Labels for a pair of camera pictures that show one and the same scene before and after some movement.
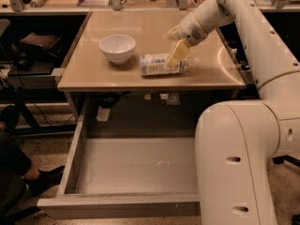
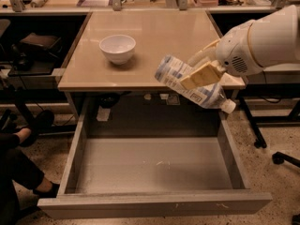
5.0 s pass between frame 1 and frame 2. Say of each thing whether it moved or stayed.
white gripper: moved
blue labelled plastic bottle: moved
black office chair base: stayed
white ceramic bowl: stayed
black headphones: stayed
